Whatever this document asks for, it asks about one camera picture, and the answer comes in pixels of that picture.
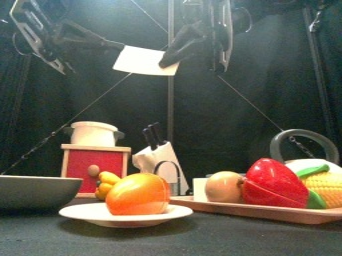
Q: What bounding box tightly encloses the grey vertical frame pole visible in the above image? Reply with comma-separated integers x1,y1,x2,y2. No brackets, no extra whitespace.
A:
165,0,176,135

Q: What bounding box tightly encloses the dark slanted frame pole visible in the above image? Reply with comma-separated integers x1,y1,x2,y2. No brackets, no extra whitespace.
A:
300,4,336,149

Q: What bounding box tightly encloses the beige toy onion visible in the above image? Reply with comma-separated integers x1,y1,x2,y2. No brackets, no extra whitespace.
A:
203,170,247,205

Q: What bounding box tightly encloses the small white box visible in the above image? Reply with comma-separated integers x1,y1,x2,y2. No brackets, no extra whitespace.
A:
191,177,211,203

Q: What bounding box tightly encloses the white knife block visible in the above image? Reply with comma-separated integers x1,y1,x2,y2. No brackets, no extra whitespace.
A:
131,140,191,197

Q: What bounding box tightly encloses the yellow toy pepper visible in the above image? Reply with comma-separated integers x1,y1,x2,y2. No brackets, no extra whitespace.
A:
93,170,123,202

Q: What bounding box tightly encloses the white plate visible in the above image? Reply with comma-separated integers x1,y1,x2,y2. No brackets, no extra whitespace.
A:
57,201,195,229

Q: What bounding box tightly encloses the thin diagonal brace wire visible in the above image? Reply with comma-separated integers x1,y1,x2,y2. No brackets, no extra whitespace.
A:
216,75,286,133
0,72,133,176

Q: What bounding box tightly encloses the orange toy carrot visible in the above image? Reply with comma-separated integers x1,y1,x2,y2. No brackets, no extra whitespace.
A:
104,172,172,216

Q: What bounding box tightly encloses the white toy pot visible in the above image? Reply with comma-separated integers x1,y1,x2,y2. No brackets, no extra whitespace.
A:
63,120,127,148

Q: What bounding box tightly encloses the yellow toy corn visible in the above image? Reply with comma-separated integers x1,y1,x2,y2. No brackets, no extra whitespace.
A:
295,163,342,210

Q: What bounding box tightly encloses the wooden tray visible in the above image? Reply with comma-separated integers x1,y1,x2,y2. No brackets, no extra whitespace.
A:
168,195,342,226

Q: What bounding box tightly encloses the black knife handle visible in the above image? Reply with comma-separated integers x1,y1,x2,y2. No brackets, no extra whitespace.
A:
141,127,159,152
148,121,169,147

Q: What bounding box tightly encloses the white kettle grey handle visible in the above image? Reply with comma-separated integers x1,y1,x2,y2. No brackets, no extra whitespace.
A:
268,128,342,175

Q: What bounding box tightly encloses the red toy pepper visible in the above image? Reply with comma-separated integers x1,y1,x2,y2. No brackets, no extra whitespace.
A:
242,157,315,210

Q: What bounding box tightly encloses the red wooden drawer box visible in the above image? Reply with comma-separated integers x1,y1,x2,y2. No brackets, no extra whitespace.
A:
59,143,133,199

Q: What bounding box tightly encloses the grey metal loop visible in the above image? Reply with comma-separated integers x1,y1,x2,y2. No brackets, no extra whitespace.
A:
152,160,183,196

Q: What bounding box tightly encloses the grey bowl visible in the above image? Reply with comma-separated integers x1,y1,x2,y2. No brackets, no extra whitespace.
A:
0,175,85,211

